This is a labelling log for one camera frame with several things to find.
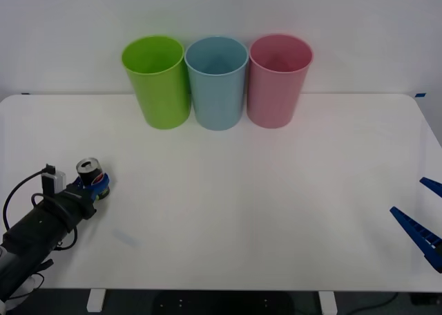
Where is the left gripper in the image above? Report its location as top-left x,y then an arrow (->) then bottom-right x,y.
46,173 -> 112,228

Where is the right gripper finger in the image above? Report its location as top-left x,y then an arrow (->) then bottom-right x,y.
390,206 -> 442,274
419,177 -> 442,198

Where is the black drink can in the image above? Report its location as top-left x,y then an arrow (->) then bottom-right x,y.
75,157 -> 111,201

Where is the green plastic bin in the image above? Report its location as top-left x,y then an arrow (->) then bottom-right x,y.
120,35 -> 191,131

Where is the white table leg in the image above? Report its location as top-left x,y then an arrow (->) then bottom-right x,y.
318,291 -> 338,315
86,289 -> 106,313

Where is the pale blue plastic bin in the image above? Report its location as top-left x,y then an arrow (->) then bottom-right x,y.
184,35 -> 249,132

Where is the pink plastic bin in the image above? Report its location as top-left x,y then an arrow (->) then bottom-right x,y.
246,33 -> 314,129

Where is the black floor cable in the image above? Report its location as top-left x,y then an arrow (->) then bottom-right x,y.
340,292 -> 400,313

